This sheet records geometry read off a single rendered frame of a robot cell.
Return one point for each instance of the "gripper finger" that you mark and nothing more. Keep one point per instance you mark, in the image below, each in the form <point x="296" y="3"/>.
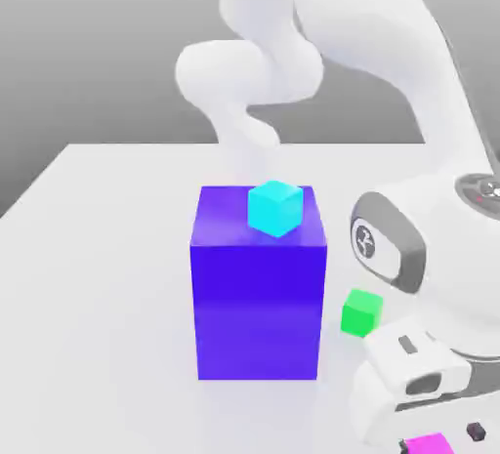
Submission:
<point x="403" y="447"/>
<point x="476" y="431"/>

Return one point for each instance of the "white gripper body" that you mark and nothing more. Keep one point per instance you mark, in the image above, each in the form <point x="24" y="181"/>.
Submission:
<point x="375" y="415"/>

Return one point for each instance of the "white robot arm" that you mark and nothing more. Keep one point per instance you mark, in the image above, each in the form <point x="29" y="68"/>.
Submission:
<point x="351" y="51"/>

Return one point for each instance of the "small magenta cube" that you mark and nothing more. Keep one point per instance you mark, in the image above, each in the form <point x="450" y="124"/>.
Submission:
<point x="427" y="445"/>

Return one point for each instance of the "small green cube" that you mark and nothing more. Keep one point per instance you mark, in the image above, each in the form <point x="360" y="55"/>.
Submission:
<point x="359" y="313"/>

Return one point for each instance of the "small cyan cube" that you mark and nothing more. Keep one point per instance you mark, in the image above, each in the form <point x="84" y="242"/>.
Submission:
<point x="275" y="208"/>

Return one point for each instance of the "large blue box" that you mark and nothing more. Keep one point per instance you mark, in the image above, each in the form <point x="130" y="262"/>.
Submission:
<point x="258" y="305"/>

